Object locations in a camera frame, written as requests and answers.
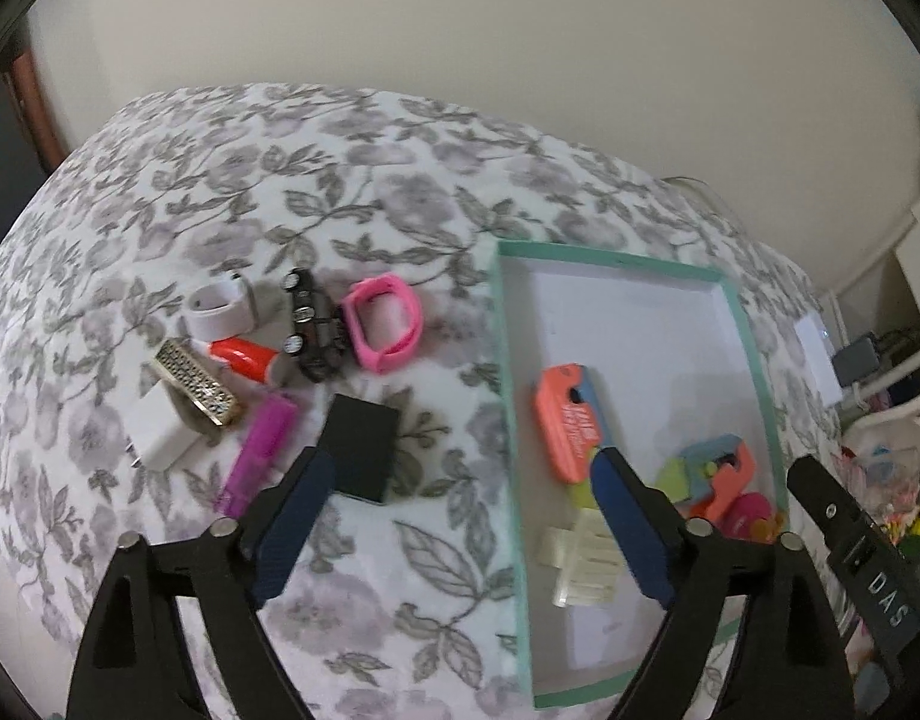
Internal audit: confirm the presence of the pink brown dog figure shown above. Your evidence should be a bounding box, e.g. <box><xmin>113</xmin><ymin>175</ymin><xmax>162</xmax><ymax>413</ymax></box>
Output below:
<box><xmin>722</xmin><ymin>493</ymin><xmax>787</xmax><ymax>544</ymax></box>

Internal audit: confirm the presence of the cream plastic toy chair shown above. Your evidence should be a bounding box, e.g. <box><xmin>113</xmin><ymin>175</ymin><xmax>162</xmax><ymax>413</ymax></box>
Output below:
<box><xmin>538</xmin><ymin>509</ymin><xmax>626</xmax><ymax>608</ymax></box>

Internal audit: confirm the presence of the purple lighter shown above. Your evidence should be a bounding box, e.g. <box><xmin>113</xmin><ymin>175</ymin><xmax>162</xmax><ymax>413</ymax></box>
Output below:
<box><xmin>214</xmin><ymin>395</ymin><xmax>299</xmax><ymax>518</ymax></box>

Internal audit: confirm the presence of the white wall charger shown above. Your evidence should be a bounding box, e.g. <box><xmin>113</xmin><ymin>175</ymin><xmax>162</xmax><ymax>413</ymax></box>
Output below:
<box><xmin>124</xmin><ymin>382</ymin><xmax>206</xmax><ymax>473</ymax></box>

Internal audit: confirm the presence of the gold patterned lighter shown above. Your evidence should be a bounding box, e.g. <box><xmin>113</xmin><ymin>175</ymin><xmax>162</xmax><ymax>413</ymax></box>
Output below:
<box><xmin>152</xmin><ymin>338</ymin><xmax>242</xmax><ymax>429</ymax></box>

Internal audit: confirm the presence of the black wall charger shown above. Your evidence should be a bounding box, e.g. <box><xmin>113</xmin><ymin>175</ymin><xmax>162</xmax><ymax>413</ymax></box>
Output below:
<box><xmin>316</xmin><ymin>395</ymin><xmax>400</xmax><ymax>505</ymax></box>

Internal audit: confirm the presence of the coral blue yellow toy knife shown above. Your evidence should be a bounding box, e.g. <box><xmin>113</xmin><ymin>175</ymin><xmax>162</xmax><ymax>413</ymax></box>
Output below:
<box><xmin>533</xmin><ymin>362</ymin><xmax>615</xmax><ymax>509</ymax></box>

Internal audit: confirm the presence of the black toy car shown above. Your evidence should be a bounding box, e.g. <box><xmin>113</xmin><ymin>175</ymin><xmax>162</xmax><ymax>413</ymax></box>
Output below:
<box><xmin>282</xmin><ymin>268</ymin><xmax>349</xmax><ymax>383</ymax></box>

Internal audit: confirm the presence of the clear plastic bag of trinkets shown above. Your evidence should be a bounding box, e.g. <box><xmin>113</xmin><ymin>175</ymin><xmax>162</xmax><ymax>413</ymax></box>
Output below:
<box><xmin>839</xmin><ymin>415</ymin><xmax>920</xmax><ymax>564</ymax></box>

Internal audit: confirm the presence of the red white glue bottle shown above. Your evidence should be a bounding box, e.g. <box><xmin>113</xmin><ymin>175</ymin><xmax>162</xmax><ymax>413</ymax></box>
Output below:
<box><xmin>191</xmin><ymin>337</ymin><xmax>286</xmax><ymax>387</ymax></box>

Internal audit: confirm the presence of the teal white shallow box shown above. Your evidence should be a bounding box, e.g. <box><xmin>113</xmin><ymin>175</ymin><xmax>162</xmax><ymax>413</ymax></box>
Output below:
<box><xmin>492</xmin><ymin>241</ymin><xmax>789</xmax><ymax>709</ymax></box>

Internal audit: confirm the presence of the white shelf furniture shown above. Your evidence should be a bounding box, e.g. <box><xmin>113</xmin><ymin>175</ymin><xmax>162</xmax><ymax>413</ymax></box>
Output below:
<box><xmin>835</xmin><ymin>199</ymin><xmax>920</xmax><ymax>429</ymax></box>

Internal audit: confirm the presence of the floral fleece blanket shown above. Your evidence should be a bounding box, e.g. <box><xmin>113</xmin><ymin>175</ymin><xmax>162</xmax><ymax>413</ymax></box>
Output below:
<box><xmin>0</xmin><ymin>85</ymin><xmax>839</xmax><ymax>718</ymax></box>

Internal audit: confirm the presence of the pink smart watch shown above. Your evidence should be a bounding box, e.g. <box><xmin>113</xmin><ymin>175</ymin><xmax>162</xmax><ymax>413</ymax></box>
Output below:
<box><xmin>341</xmin><ymin>273</ymin><xmax>424</xmax><ymax>374</ymax></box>

